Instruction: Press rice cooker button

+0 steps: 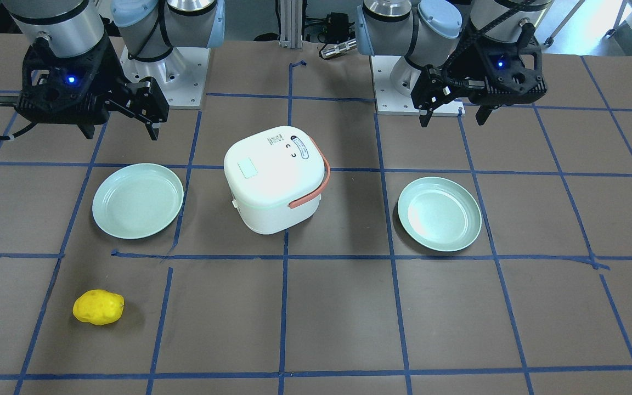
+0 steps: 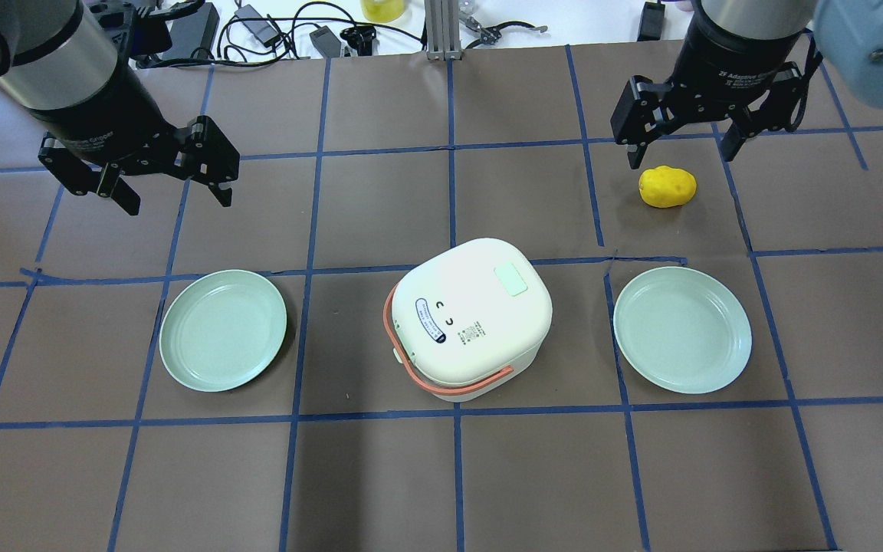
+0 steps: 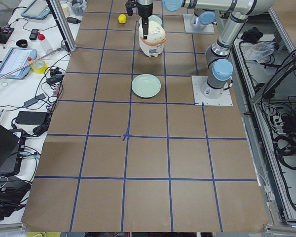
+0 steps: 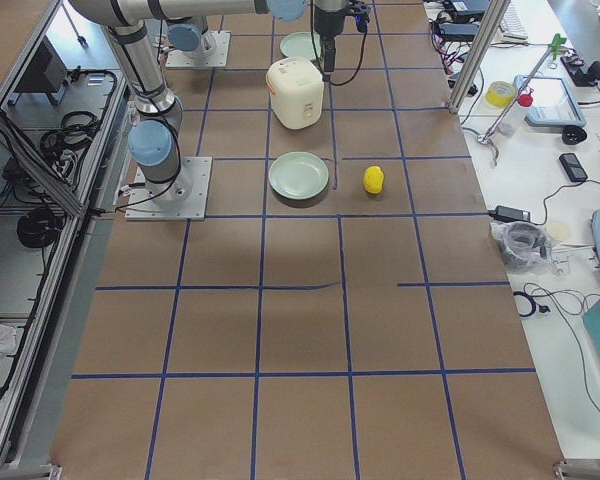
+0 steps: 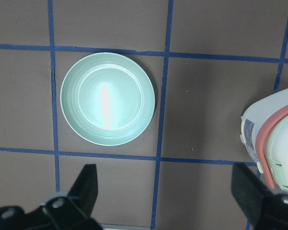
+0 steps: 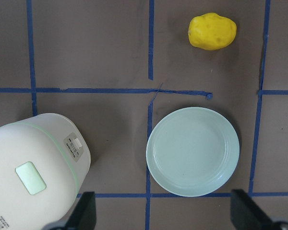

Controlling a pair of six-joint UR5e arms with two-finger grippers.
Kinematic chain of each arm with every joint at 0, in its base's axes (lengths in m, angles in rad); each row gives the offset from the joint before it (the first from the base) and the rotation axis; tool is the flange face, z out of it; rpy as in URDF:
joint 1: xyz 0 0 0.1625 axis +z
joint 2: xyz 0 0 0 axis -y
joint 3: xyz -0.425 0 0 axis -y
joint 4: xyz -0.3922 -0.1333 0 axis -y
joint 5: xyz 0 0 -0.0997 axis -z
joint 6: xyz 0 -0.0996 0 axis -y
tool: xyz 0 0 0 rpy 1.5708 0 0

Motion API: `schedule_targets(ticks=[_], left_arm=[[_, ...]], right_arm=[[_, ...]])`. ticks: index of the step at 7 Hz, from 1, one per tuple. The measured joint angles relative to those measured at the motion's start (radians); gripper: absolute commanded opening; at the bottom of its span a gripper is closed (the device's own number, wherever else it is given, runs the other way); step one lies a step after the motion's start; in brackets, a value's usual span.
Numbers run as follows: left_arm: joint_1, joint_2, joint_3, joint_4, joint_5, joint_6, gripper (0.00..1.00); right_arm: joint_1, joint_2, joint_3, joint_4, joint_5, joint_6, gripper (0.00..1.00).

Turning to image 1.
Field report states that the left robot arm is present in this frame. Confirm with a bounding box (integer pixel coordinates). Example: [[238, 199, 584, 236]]
[[355, 1, 552, 127]]

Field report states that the green plate near right arm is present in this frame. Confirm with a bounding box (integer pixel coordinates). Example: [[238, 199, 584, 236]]
[[91, 163, 185, 240]]

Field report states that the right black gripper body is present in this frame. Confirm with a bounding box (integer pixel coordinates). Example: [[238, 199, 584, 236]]
[[17, 42, 128, 126]]

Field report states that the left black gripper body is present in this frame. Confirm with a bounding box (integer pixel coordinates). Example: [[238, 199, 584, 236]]
[[447, 37, 548, 106]]

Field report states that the yellow potato toy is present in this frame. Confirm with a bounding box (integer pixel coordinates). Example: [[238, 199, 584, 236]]
[[72, 289, 125, 326]]

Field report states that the white rice cooker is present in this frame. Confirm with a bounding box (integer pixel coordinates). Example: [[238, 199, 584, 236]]
[[223, 126, 331, 235]]

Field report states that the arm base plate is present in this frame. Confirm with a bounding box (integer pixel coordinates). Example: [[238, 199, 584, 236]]
[[120, 47, 212, 110], [370, 55, 466, 117]]

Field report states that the green plate near left arm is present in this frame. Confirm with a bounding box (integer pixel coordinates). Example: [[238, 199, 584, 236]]
[[397, 177, 482, 252]]

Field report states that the aluminium frame post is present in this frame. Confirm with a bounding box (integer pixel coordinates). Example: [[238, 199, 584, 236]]
[[278, 0, 303, 50]]

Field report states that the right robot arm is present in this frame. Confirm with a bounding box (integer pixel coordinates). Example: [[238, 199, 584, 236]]
[[0, 1, 225, 140]]

